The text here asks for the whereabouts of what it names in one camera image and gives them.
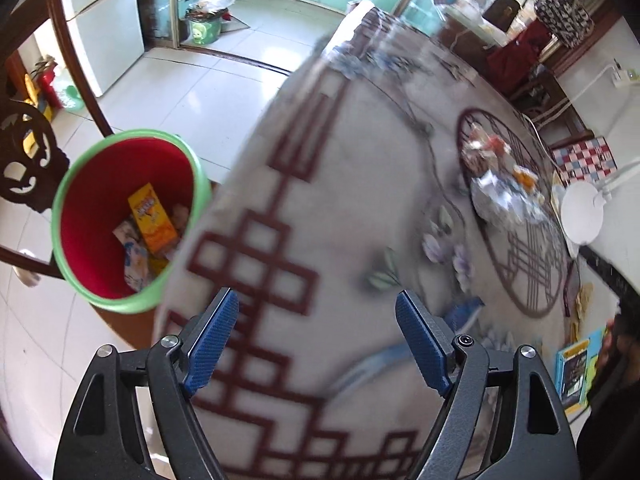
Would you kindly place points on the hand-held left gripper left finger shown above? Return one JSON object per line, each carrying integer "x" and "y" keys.
{"x": 210, "y": 345}

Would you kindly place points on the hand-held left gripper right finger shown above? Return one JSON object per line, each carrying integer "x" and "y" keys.
{"x": 422, "y": 345}

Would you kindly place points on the brown paper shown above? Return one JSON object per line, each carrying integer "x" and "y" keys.
{"x": 181, "y": 215}

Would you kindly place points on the orange yellow snack box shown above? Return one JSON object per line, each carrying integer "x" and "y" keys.
{"x": 150, "y": 220}

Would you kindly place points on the red bin with green rim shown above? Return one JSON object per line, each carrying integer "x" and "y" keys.
{"x": 90, "y": 220}

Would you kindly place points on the green trash bin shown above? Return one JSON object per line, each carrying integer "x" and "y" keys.
{"x": 205, "y": 30}

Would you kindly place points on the blue white printed wrapper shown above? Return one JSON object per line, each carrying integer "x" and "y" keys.
{"x": 465, "y": 312}

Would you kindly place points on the crumpled beige tissue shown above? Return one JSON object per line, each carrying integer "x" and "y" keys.
{"x": 582, "y": 305}

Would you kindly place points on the small orange wrapper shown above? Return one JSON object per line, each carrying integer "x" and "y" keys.
{"x": 525, "y": 175}

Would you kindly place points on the dark cloth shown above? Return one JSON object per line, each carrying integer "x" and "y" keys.
{"x": 617, "y": 390}

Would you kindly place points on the white desk lamp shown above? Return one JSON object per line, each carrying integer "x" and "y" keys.
{"x": 580, "y": 212}

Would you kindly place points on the crumpled orange white wrapper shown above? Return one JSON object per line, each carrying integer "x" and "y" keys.
{"x": 480, "y": 142}

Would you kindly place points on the carved dark wooden chair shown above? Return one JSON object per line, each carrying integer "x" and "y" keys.
{"x": 25, "y": 170}

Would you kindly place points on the green plastic basin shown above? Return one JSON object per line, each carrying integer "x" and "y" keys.
{"x": 70, "y": 97}

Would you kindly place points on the dark red garment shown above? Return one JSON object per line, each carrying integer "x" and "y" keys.
{"x": 515, "y": 57}

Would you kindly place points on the yellow toy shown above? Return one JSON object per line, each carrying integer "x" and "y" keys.
{"x": 35, "y": 97}

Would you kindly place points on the white refrigerator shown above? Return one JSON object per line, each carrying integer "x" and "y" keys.
{"x": 105, "y": 25}

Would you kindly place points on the white plastic bag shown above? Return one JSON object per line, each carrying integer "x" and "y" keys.
{"x": 217, "y": 1}

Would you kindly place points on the black white lettered bag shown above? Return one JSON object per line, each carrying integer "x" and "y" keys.
{"x": 565, "y": 15}

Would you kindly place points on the white wall power strip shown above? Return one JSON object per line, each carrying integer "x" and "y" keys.
{"x": 625, "y": 76}

